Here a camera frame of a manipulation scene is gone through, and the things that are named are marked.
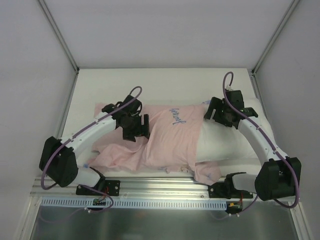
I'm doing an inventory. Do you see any blue and pink printed pillowcase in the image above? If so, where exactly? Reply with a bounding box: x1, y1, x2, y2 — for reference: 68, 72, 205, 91
87, 104, 222, 186

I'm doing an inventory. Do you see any white pillow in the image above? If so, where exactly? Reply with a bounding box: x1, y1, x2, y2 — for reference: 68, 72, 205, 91
196, 97, 276, 163

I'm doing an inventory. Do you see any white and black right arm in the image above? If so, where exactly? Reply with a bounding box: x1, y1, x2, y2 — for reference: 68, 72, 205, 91
204, 89, 302, 202

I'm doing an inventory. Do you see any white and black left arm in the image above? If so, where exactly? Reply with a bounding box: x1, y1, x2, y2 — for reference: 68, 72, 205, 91
39, 95, 150, 195

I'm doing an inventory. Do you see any shiny metal front plate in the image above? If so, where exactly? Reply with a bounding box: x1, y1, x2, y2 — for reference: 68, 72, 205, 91
31, 202, 298, 240

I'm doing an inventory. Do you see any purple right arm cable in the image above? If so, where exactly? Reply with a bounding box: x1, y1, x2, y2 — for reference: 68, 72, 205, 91
222, 71, 300, 208

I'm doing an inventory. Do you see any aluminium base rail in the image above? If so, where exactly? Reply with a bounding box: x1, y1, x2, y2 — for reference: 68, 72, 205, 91
29, 174, 300, 201

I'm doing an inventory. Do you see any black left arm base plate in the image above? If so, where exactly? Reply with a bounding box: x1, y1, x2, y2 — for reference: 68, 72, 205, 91
75, 179, 121, 197

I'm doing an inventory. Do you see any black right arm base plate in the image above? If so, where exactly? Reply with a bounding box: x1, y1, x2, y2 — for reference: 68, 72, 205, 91
207, 182, 253, 200

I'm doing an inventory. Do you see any white slotted cable duct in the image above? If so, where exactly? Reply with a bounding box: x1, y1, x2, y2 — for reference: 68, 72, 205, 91
41, 197, 227, 211

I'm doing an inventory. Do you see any right aluminium corner post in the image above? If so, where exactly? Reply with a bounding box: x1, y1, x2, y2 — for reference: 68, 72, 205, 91
251, 0, 301, 76

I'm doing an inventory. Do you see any aluminium corner post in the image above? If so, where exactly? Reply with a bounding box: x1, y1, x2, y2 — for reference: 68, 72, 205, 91
251, 0, 301, 76
36, 0, 80, 74

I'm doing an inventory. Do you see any left aluminium corner post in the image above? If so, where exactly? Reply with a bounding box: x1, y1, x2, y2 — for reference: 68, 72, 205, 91
36, 0, 80, 74

